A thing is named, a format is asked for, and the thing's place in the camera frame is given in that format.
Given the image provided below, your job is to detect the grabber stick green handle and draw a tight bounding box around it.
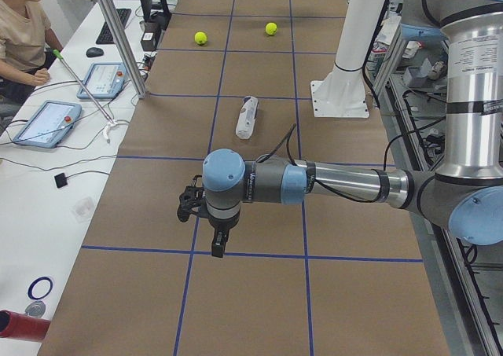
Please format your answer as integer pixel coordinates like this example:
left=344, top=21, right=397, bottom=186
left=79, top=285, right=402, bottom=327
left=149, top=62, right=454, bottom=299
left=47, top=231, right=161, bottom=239
left=53, top=50, right=122, bottom=143

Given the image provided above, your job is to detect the black box with label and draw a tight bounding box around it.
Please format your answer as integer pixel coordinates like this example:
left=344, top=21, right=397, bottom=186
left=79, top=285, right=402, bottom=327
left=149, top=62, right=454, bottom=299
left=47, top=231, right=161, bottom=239
left=140, top=13, right=168, bottom=52

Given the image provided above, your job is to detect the small black square pad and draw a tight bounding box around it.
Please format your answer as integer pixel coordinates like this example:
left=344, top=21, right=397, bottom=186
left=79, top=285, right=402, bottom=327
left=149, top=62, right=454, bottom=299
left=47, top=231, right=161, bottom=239
left=54, top=173, right=68, bottom=189

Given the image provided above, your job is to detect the yellow tennis ball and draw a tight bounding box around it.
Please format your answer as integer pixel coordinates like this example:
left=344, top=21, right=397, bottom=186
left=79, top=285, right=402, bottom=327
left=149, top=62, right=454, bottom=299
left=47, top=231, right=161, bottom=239
left=265, top=22, right=277, bottom=36
left=194, top=31, right=207, bottom=46

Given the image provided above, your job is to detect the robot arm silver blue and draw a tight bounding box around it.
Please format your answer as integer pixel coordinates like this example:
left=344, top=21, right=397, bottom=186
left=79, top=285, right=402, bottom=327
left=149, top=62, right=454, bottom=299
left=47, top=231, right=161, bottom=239
left=198, top=0, right=502, bottom=257

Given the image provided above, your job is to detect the red cylinder bottle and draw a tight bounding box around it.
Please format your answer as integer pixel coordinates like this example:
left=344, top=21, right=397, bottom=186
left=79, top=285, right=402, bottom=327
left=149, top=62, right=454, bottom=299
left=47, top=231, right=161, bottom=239
left=1, top=310, right=51, bottom=342

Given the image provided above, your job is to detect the white camera post with base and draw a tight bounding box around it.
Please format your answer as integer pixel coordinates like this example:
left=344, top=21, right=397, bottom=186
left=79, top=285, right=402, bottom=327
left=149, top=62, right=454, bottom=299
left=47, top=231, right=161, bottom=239
left=310, top=0, right=385, bottom=119

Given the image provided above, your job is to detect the blue teach pendant far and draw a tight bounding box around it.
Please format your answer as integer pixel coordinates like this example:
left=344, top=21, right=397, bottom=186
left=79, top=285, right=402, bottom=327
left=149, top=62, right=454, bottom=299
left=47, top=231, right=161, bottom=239
left=83, top=62, right=128, bottom=100

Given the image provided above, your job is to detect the clear tennis ball tube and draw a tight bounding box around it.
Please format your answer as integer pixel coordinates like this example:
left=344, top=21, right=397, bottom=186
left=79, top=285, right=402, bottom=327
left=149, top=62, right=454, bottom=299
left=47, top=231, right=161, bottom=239
left=235, top=96, right=259, bottom=140

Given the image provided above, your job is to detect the black computer mouse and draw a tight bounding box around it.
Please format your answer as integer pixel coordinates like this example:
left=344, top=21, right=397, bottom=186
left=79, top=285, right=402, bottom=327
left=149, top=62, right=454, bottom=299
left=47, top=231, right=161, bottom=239
left=86, top=47, right=104, bottom=58

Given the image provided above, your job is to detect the black keyboard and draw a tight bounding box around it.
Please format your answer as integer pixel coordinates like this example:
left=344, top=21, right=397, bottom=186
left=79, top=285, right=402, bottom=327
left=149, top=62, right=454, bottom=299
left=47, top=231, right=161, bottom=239
left=95, top=8, right=132, bottom=45

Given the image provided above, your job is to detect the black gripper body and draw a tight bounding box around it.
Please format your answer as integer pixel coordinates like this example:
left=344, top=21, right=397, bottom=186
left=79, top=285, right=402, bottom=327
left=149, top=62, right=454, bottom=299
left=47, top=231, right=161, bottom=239
left=209, top=215, right=237, bottom=241

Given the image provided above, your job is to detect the blue teach pendant near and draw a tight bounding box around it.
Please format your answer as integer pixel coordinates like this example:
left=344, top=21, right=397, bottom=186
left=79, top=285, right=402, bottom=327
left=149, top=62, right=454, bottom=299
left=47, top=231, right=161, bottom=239
left=13, top=101, right=82, bottom=149

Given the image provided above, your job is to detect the blue teach pendant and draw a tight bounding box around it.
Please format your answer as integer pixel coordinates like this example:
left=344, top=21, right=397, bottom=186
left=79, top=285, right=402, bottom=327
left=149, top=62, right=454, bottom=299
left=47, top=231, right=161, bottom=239
left=83, top=62, right=128, bottom=100
left=13, top=101, right=82, bottom=149

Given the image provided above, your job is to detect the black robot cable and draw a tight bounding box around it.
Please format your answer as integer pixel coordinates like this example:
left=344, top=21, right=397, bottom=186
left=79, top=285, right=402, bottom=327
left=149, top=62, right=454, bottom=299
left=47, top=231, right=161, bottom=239
left=255, top=123, right=449, bottom=204

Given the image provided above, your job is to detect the black monitor stand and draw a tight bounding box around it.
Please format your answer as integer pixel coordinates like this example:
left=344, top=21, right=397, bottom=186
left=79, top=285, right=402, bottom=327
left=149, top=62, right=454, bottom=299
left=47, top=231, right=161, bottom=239
left=140, top=0, right=171, bottom=28

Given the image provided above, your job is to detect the person in beige shirt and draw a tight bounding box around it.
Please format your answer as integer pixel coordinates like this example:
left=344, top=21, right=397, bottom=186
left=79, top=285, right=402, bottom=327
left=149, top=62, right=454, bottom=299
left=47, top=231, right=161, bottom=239
left=0, top=0, right=64, bottom=109

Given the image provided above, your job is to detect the blue tape ring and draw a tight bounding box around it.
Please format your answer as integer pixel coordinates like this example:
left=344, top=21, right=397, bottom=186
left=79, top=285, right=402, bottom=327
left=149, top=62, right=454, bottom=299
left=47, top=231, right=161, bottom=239
left=28, top=277, right=53, bottom=300

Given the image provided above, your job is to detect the aluminium frame post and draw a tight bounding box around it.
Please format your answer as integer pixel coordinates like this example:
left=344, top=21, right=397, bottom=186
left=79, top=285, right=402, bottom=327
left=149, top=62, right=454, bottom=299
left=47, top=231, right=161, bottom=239
left=98, top=0, right=146, bottom=99

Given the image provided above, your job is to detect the grey tape roll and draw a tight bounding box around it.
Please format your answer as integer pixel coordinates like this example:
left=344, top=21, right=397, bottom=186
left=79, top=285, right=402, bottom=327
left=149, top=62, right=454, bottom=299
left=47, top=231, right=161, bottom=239
left=24, top=300, right=46, bottom=318

